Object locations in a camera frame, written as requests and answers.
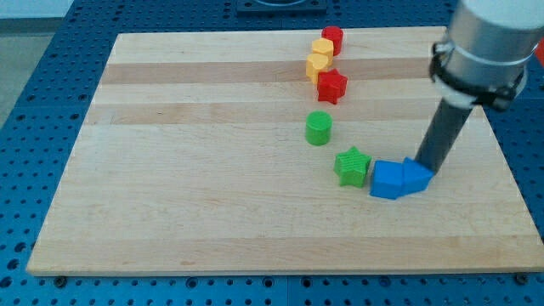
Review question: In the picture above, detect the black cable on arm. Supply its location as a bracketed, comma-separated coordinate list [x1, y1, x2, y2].
[428, 41, 526, 112]

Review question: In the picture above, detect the red star block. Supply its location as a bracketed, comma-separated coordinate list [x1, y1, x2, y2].
[317, 69, 348, 105]

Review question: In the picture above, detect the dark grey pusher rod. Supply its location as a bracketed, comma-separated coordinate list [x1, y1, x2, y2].
[415, 99, 472, 173]

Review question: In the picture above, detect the red cylinder block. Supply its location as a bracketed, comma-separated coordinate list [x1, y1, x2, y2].
[321, 25, 343, 56]

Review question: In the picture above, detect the blue cube block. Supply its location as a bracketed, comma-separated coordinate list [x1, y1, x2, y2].
[370, 161, 403, 200]

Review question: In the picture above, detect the green cylinder block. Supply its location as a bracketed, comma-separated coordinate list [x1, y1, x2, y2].
[305, 110, 333, 146]

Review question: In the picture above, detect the yellow hexagon block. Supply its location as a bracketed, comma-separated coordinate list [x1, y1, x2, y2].
[311, 37, 334, 66]

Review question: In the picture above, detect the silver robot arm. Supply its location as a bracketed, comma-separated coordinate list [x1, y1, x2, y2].
[429, 0, 543, 111]

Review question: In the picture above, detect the yellow heart block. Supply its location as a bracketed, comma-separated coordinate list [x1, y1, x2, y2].
[305, 53, 329, 84]

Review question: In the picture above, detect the wooden board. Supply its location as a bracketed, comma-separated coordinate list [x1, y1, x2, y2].
[27, 27, 543, 276]

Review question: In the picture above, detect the green star block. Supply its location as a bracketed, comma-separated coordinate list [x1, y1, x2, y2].
[333, 146, 372, 188]

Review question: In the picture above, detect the blue triangle block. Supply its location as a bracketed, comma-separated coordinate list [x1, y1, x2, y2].
[400, 157, 434, 196]

